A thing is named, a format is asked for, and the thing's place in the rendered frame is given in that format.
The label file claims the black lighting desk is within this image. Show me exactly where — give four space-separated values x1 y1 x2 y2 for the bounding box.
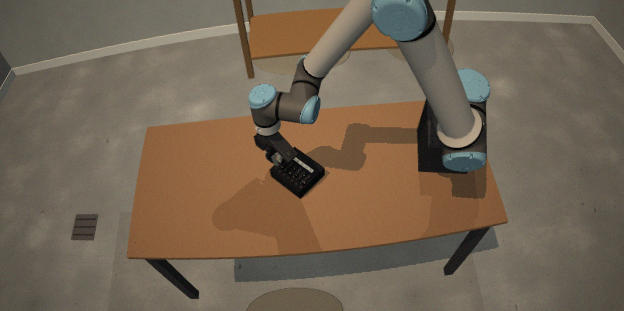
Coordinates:
270 147 325 199

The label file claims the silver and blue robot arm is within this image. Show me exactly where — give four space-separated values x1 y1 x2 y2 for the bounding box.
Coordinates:
248 0 490 172

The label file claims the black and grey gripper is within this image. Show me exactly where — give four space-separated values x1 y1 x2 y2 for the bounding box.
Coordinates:
254 131 282 166

